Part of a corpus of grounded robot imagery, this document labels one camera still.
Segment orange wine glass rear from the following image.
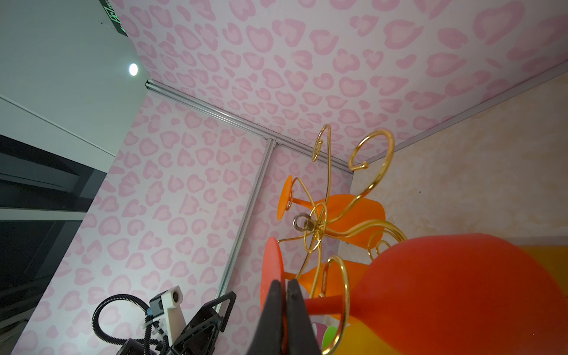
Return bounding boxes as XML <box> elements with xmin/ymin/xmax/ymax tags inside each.
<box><xmin>277</xmin><ymin>175</ymin><xmax>385</xmax><ymax>249</ymax></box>

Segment gold wire glass rack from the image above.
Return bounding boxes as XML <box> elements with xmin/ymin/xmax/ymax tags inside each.
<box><xmin>249</xmin><ymin>130</ymin><xmax>407</xmax><ymax>354</ymax></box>

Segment red plastic wine glass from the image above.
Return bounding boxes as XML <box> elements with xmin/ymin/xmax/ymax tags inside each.
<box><xmin>259</xmin><ymin>233</ymin><xmax>568</xmax><ymax>355</ymax></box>

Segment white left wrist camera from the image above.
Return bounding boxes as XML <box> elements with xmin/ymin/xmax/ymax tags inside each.
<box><xmin>144</xmin><ymin>286</ymin><xmax>186</xmax><ymax>347</ymax></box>

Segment black corrugated left cable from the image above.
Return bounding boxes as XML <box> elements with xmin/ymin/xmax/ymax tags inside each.
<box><xmin>91</xmin><ymin>293</ymin><xmax>170</xmax><ymax>355</ymax></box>

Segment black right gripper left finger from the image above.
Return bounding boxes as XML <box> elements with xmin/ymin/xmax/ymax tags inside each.
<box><xmin>246</xmin><ymin>280</ymin><xmax>283</xmax><ymax>355</ymax></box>

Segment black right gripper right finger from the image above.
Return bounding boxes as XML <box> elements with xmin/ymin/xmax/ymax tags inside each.
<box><xmin>286</xmin><ymin>279</ymin><xmax>322</xmax><ymax>355</ymax></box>

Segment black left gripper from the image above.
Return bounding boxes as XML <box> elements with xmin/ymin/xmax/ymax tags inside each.
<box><xmin>116</xmin><ymin>291</ymin><xmax>238</xmax><ymax>355</ymax></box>

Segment green plastic wine glass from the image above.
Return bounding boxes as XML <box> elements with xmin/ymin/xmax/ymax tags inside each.
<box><xmin>322</xmin><ymin>325</ymin><xmax>338</xmax><ymax>348</ymax></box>

